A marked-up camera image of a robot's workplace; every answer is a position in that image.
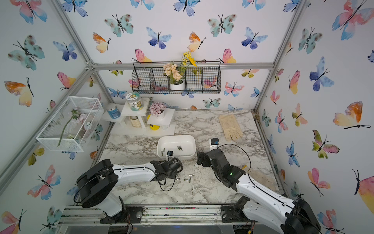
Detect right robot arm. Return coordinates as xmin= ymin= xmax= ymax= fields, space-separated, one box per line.
xmin=198 ymin=149 xmax=321 ymax=234

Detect artificial pink flower stem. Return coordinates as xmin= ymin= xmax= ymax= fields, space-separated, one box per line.
xmin=57 ymin=107 xmax=87 ymax=147

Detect black wire wall basket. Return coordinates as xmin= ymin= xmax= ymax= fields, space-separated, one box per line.
xmin=131 ymin=61 xmax=222 ymax=95

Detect white tiered wooden shelf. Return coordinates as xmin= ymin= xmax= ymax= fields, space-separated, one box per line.
xmin=101 ymin=98 xmax=176 ymax=137

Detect beige work glove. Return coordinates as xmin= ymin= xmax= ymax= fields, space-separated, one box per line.
xmin=219 ymin=114 xmax=243 ymax=141

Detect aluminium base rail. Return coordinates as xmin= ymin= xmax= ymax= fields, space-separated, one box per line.
xmin=58 ymin=204 xmax=304 ymax=226

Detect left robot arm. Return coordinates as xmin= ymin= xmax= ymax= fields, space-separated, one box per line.
xmin=74 ymin=158 xmax=183 ymax=218

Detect pink flowers in pot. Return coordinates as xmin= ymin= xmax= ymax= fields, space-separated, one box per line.
xmin=150 ymin=102 xmax=167 ymax=119

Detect flower pot in basket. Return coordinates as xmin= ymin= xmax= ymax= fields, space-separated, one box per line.
xmin=163 ymin=51 xmax=197 ymax=91

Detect beige jar under shelf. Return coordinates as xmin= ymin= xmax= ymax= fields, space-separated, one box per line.
xmin=129 ymin=116 xmax=142 ymax=128

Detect white wire mesh cage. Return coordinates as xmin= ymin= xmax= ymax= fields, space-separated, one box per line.
xmin=36 ymin=96 xmax=104 ymax=152

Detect blue tin can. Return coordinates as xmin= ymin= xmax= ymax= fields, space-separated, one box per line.
xmin=106 ymin=103 xmax=121 ymax=119

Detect white plastic storage box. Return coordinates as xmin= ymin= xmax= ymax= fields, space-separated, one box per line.
xmin=156 ymin=135 xmax=196 ymax=160

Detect green lidded jar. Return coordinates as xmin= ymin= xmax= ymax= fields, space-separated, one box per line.
xmin=126 ymin=92 xmax=143 ymax=111

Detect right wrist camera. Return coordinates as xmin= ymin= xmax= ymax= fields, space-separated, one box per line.
xmin=209 ymin=138 xmax=219 ymax=151

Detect yellow bottle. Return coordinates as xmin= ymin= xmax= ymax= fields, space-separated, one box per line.
xmin=147 ymin=114 xmax=160 ymax=131

